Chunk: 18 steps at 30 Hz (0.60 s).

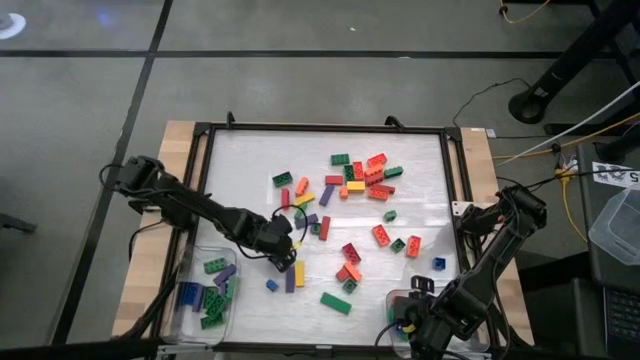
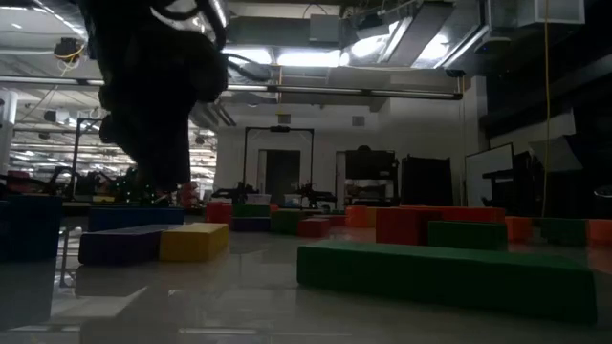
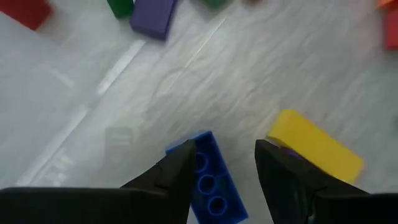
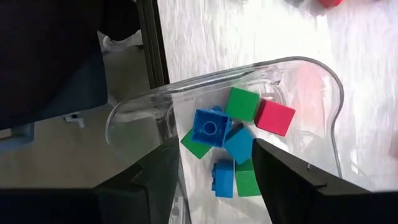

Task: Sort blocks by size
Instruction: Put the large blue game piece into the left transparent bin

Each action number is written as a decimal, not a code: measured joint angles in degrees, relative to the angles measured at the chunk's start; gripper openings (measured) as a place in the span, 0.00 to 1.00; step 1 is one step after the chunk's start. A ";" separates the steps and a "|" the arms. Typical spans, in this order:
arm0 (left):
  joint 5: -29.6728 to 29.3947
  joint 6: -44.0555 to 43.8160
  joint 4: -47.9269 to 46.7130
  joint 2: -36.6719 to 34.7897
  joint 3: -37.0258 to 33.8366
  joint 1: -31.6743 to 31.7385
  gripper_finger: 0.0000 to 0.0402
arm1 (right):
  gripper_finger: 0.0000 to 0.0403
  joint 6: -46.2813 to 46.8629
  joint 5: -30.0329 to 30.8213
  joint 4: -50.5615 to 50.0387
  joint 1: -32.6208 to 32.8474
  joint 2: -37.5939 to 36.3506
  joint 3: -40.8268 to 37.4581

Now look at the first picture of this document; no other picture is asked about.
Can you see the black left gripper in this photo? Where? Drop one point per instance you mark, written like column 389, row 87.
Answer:
column 267, row 237

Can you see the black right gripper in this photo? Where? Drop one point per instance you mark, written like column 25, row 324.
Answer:
column 425, row 325

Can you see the purple block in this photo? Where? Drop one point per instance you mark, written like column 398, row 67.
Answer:
column 290, row 279
column 225, row 274
column 326, row 195
column 199, row 298
column 306, row 220

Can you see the yellow block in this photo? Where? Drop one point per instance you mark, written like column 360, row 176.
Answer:
column 304, row 198
column 299, row 273
column 356, row 186

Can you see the small red block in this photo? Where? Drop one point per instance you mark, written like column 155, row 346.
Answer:
column 400, row 301
column 342, row 274

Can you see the long green block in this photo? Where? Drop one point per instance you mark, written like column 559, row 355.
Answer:
column 335, row 303

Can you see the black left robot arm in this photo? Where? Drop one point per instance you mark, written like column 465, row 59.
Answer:
column 200, row 207

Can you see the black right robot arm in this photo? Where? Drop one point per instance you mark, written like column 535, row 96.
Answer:
column 480, row 272

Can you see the yellow left gripper tag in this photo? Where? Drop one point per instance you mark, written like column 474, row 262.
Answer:
column 298, row 245

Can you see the yellow gripper tag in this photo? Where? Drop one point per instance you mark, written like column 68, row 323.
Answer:
column 298, row 245
column 410, row 328

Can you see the yellow right gripper tag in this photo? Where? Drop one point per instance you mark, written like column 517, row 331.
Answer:
column 410, row 328

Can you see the clear plastic bin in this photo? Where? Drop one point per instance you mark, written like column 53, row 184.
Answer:
column 475, row 342
column 205, row 280

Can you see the small orange block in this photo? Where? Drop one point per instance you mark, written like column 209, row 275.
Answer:
column 343, row 192

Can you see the white plastic surface sheet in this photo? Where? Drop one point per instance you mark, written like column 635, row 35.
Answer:
column 250, row 165

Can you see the small white tag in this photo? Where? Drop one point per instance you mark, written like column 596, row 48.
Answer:
column 491, row 133

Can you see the black equipment case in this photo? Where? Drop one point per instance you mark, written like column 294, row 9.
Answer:
column 600, row 276

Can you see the white power plugs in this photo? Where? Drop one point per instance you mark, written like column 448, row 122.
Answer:
column 565, row 165

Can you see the black keyboard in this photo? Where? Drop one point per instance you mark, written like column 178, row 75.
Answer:
column 622, row 315

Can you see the clear plastic tub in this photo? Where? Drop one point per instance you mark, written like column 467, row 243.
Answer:
column 617, row 230

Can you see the white paper label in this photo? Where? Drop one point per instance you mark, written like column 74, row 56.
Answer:
column 615, row 175

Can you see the black stand leg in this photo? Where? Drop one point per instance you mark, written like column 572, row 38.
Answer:
column 620, row 145

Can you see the black furniture leg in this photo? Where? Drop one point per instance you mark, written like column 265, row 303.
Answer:
column 17, row 223

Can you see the white round floor marker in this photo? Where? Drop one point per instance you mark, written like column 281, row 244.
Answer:
column 11, row 25

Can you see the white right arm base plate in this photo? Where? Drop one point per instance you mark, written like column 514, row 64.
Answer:
column 462, row 207

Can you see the black frame clamp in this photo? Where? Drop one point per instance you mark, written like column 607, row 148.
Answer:
column 395, row 122
column 230, row 120

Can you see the black bottom rail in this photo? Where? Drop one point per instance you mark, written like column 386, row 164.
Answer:
column 75, row 350

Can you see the black camera stand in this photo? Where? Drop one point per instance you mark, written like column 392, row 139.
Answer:
column 575, row 60

